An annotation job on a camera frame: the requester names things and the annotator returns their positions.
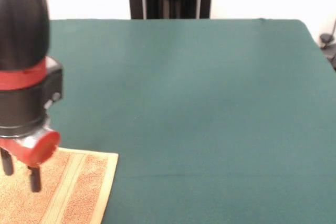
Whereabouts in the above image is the dark green table cloth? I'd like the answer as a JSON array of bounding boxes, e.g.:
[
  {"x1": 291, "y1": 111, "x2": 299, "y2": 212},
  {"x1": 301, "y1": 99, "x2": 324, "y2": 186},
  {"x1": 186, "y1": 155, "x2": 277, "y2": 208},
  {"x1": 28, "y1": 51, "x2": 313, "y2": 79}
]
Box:
[{"x1": 0, "y1": 18, "x2": 336, "y2": 224}]

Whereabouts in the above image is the tan terry towel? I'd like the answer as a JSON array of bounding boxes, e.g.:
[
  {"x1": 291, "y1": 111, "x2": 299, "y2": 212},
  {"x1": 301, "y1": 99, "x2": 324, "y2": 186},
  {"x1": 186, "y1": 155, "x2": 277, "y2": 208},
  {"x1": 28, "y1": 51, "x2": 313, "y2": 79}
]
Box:
[{"x1": 0, "y1": 147, "x2": 119, "y2": 224}]

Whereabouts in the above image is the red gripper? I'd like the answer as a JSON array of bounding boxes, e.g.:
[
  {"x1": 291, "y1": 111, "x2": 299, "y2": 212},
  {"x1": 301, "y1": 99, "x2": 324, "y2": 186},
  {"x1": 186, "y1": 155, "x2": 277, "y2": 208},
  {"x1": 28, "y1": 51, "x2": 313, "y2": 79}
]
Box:
[{"x1": 0, "y1": 130, "x2": 61, "y2": 193}]

